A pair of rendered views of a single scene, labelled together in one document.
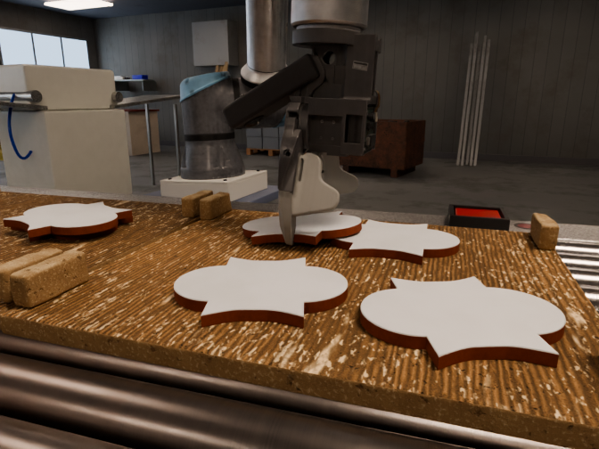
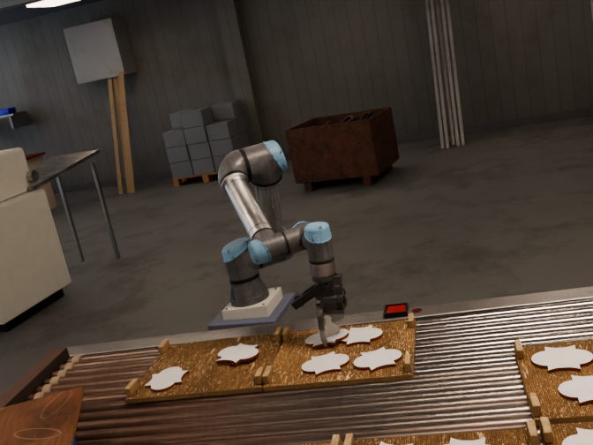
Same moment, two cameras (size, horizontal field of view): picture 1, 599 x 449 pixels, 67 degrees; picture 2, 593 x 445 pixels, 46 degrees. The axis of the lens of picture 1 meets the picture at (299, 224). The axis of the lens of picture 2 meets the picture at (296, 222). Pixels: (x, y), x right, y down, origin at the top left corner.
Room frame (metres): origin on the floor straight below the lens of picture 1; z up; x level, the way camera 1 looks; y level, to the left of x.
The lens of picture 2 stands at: (-1.46, 0.17, 1.82)
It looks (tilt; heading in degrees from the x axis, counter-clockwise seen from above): 14 degrees down; 356
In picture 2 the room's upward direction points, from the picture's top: 11 degrees counter-clockwise
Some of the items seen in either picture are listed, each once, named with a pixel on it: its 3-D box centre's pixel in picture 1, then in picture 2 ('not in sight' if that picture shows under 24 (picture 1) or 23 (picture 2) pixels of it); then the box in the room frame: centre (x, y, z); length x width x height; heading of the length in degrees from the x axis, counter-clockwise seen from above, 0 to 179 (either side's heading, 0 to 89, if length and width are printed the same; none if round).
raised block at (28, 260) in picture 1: (30, 273); (259, 374); (0.34, 0.22, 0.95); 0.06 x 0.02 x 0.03; 163
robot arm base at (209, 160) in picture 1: (211, 154); (246, 287); (1.08, 0.21, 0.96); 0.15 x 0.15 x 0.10
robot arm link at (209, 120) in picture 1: (209, 102); (241, 258); (1.09, 0.21, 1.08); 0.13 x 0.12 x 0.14; 101
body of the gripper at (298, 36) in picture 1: (332, 96); (328, 293); (0.48, -0.03, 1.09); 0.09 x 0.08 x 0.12; 72
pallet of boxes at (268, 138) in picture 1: (277, 126); (207, 142); (9.56, 0.44, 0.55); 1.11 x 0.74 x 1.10; 67
